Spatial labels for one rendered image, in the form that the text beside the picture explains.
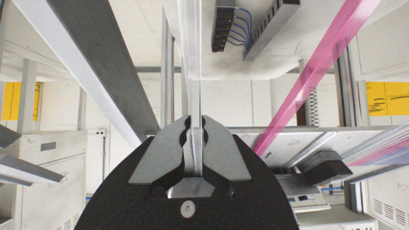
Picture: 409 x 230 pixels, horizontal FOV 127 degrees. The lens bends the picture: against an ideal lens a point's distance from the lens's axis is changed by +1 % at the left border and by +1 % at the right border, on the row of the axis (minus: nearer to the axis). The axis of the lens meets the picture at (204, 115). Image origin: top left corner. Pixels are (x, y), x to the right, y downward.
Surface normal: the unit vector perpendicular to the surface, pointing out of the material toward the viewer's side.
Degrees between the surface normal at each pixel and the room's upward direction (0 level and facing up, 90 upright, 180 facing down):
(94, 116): 91
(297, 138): 42
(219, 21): 0
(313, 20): 0
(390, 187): 90
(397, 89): 90
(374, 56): 90
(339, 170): 132
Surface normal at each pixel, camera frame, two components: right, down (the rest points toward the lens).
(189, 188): 0.02, -0.72
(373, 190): -1.00, 0.01
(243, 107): 0.04, -0.06
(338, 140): 0.04, 0.69
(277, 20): 0.01, 1.00
